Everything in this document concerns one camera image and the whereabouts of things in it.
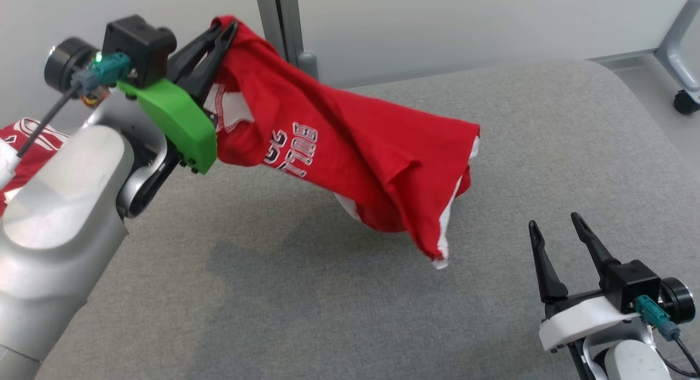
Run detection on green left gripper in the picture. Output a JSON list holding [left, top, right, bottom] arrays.
[[116, 20, 240, 176]]

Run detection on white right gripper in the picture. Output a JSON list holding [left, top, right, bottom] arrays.
[[529, 212, 640, 353]]

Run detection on red shorts with white stripe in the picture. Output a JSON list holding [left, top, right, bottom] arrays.
[[203, 15, 481, 270]]

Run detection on red basketball jersey number 23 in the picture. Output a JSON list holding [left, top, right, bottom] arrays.
[[0, 118, 69, 217]]

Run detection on grey caster leg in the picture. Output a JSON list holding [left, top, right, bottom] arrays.
[[655, 0, 700, 116]]

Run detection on grey metal partition post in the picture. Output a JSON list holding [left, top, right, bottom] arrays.
[[254, 0, 319, 80]]

